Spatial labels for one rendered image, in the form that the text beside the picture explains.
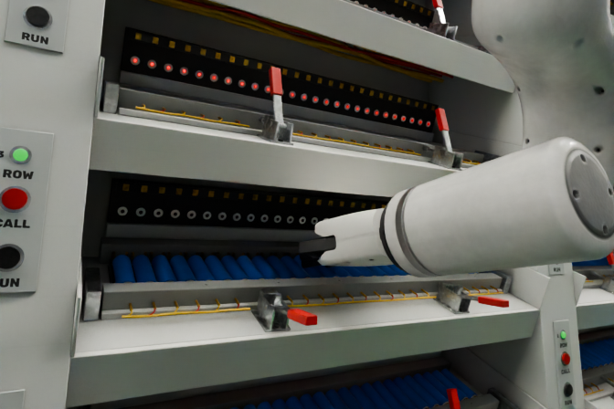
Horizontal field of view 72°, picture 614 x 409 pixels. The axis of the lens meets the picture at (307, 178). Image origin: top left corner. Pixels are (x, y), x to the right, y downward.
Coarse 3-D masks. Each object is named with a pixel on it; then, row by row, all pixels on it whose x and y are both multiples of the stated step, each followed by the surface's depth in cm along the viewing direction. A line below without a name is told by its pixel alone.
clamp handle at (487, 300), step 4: (460, 288) 56; (456, 292) 56; (460, 292) 56; (460, 296) 55; (464, 296) 54; (468, 296) 54; (472, 296) 54; (476, 300) 53; (480, 300) 52; (484, 300) 52; (488, 300) 51; (492, 300) 51; (496, 300) 50; (500, 300) 50; (504, 300) 50; (508, 300) 50; (488, 304) 51; (492, 304) 51; (496, 304) 50; (500, 304) 50; (504, 304) 50; (508, 304) 50
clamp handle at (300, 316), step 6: (276, 300) 42; (276, 306) 42; (282, 306) 42; (282, 312) 40; (288, 312) 39; (294, 312) 38; (300, 312) 38; (306, 312) 38; (288, 318) 39; (294, 318) 38; (300, 318) 37; (306, 318) 36; (312, 318) 37; (306, 324) 36; (312, 324) 37
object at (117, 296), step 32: (128, 288) 39; (160, 288) 40; (192, 288) 42; (224, 288) 43; (256, 288) 45; (288, 288) 47; (320, 288) 49; (352, 288) 52; (384, 288) 54; (416, 288) 57; (480, 288) 64
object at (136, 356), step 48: (288, 240) 62; (96, 288) 37; (528, 288) 64; (96, 336) 35; (144, 336) 37; (192, 336) 38; (240, 336) 40; (288, 336) 42; (336, 336) 45; (384, 336) 48; (432, 336) 52; (480, 336) 57; (528, 336) 63; (96, 384) 34; (144, 384) 36; (192, 384) 38
